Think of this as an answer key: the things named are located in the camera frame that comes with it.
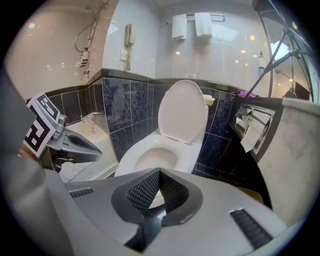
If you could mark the white wall soap dispenser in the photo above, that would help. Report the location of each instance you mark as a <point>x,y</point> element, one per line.
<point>261,62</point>

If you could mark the purple cloth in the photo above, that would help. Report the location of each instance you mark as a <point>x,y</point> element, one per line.
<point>246,94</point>

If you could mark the framed wall mirror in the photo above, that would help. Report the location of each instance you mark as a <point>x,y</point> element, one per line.
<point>287,75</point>

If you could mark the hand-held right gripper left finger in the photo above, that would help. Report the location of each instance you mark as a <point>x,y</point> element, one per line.
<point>100,207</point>

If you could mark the chrome towel rack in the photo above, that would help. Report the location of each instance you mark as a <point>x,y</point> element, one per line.
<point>217,17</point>

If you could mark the small white wall label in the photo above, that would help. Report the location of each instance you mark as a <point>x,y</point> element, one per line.
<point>190,75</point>

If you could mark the person's left forearm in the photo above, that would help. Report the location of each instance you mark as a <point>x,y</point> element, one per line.
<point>27,152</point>

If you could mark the white toiletry bottle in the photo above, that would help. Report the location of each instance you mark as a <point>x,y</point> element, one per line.
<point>86,54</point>
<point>85,60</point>
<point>84,64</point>

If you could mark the chrome bathtub drain lever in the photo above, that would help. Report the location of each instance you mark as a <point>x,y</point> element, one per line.
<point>93,130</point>

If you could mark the white bathtub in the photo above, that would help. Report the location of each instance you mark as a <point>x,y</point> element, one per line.
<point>100,150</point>

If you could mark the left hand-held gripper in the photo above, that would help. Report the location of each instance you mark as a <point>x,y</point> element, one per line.
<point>41,125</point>

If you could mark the white toilet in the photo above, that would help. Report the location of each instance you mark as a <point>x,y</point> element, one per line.
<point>197,152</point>

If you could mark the chrome shower slide bar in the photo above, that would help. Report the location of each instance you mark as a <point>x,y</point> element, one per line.
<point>93,27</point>

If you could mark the beige wall telephone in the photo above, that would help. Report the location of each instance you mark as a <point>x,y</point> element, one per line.
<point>130,35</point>

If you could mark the chrome shower valve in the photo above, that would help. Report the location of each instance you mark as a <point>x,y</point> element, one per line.
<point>86,73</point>

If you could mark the black tripod light stand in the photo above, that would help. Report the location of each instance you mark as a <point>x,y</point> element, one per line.
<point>277,47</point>

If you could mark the chrome toilet paper holder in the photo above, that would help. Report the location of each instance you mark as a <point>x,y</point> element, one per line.
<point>257,127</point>

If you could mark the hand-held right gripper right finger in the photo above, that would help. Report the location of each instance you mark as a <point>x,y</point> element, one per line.
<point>215,212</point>

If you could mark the white telephone wall plate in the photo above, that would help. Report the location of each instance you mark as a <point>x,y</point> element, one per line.
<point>123,55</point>

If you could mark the white hanging towel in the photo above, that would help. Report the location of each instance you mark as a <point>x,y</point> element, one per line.
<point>179,26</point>
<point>203,25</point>

